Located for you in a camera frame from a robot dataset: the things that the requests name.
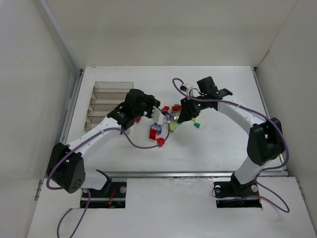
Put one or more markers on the small green slope lego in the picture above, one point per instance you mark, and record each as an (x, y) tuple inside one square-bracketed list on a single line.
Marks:
[(197, 125)]

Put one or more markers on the red half-round lego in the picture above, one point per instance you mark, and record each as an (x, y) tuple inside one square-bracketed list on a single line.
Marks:
[(160, 141)]

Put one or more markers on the yellow-green lego brick lower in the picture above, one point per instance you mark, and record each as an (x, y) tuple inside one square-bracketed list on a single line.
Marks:
[(173, 126)]

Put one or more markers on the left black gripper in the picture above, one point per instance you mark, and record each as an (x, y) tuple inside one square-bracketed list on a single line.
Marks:
[(150, 109)]

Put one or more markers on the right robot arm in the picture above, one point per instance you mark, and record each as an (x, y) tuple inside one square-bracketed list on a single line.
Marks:
[(265, 137)]

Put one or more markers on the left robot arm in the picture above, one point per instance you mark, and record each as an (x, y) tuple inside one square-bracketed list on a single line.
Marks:
[(67, 161)]

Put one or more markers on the red curved lego piece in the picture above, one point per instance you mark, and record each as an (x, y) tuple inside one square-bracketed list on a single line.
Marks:
[(165, 108)]

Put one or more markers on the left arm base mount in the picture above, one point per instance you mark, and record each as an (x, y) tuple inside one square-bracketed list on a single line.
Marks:
[(109, 191)]

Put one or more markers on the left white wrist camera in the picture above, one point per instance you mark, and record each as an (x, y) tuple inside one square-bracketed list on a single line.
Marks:
[(158, 117)]

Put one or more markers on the long red lego brick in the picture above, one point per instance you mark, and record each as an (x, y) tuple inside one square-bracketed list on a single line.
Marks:
[(177, 108)]

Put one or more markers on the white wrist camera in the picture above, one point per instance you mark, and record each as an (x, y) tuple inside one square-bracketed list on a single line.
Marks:
[(187, 88), (158, 117)]

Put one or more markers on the clear compartment organizer tray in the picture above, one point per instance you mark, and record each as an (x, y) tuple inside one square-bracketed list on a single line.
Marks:
[(105, 97)]

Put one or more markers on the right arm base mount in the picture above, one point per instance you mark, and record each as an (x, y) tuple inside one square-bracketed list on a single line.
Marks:
[(231, 194)]

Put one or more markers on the purple flower lego disc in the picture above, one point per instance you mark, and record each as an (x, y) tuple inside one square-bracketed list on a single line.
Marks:
[(156, 127)]

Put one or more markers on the red arch lego block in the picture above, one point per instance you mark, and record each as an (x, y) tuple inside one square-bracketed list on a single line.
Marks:
[(153, 134)]

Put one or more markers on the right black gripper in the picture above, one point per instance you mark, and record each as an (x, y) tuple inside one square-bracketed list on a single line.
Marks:
[(185, 110)]

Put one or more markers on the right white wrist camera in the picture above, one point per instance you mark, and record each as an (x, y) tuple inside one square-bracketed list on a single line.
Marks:
[(187, 88)]

